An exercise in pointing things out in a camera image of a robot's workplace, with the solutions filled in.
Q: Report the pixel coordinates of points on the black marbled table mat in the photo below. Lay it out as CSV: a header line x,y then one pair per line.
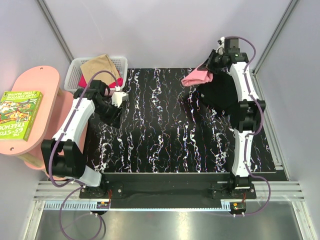
x,y
164,128

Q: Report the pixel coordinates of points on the beige t shirt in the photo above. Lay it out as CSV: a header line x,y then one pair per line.
x,y
99,63

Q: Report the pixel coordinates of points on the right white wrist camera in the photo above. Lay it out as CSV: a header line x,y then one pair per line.
x,y
221,46

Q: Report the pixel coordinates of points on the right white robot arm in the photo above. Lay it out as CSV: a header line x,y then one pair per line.
x,y
247,118

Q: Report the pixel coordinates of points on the white plastic basket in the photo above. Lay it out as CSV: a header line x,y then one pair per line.
x,y
74,73

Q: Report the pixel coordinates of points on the folded black t shirt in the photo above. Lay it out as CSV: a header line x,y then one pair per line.
x,y
220,93

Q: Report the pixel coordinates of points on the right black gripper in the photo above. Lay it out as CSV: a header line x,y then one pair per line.
x,y
208,65

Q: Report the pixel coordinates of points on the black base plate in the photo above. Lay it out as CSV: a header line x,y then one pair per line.
x,y
171,190

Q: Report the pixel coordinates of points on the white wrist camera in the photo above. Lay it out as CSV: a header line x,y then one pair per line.
x,y
118,97
221,46

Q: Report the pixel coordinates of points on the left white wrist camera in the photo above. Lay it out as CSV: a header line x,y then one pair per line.
x,y
118,97

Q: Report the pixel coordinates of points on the light pink t shirt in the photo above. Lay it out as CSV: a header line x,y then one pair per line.
x,y
200,75

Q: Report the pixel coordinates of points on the magenta t shirt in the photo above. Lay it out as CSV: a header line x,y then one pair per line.
x,y
82,82

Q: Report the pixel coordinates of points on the pink tiered shelf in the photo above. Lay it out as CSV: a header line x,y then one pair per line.
x,y
54,108

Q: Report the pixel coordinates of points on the green book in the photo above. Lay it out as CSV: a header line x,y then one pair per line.
x,y
18,111

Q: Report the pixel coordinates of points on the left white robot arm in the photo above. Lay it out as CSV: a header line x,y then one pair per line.
x,y
61,154

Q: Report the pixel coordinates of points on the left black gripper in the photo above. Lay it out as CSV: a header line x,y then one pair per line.
x,y
114,119

